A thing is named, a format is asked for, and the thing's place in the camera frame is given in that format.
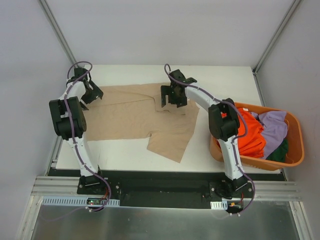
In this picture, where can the orange t-shirt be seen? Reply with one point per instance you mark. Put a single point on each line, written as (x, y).
(253, 144)

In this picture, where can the right white cable duct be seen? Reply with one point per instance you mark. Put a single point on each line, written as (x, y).
(219, 205)

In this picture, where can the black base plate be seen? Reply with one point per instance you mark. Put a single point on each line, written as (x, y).
(151, 189)

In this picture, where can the lavender t-shirt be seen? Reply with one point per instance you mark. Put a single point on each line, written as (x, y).
(275, 129)

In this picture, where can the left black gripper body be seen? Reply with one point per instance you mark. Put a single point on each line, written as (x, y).
(93, 92)

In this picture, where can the white cable duct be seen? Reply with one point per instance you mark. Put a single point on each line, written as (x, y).
(219, 205)
(75, 201)

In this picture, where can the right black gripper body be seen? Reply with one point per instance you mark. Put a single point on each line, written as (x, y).
(171, 94)

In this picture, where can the aluminium frame post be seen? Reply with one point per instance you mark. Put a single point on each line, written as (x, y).
(295, 4)
(57, 30)

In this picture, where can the dark green t-shirt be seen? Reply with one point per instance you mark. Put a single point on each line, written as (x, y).
(279, 154)

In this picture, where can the orange plastic basket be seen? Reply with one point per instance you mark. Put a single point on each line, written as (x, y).
(295, 154)

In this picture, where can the left aluminium frame post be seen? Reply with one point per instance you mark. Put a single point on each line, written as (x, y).
(57, 30)

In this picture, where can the left white cable duct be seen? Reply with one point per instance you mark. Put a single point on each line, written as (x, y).
(75, 201)

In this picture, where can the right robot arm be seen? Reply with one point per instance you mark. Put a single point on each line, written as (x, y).
(223, 120)

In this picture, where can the aluminium rail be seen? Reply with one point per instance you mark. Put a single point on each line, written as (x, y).
(264, 190)

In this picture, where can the beige t-shirt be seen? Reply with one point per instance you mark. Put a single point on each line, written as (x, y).
(127, 112)

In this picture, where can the right aluminium frame post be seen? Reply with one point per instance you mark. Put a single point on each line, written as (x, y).
(295, 4)

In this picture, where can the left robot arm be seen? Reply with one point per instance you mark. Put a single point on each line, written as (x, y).
(69, 123)

